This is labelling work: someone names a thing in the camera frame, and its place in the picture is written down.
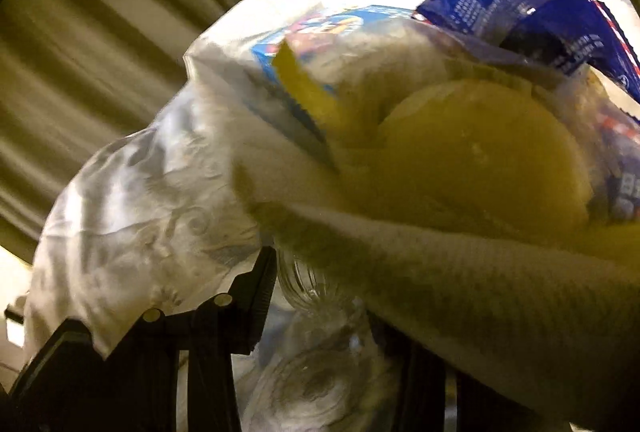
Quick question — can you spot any light blue floral blanket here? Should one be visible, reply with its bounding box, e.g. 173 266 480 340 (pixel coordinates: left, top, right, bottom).
22 0 451 432

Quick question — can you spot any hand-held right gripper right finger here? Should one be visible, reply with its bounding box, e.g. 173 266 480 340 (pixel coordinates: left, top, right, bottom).
400 337 451 432

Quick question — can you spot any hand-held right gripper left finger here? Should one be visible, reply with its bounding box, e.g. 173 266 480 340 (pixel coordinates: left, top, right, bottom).
10 246 278 432

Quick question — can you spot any green curtain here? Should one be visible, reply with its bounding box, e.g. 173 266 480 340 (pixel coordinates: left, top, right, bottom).
0 0 326 263

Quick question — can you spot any clear bag with yellow sponge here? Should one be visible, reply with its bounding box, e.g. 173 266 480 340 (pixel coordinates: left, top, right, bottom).
345 76 640 233

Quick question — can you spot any yellow flat packet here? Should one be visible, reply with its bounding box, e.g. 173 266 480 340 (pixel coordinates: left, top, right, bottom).
275 39 351 173

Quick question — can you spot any white paper bag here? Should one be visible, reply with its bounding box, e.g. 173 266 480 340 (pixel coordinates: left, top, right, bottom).
182 0 640 432

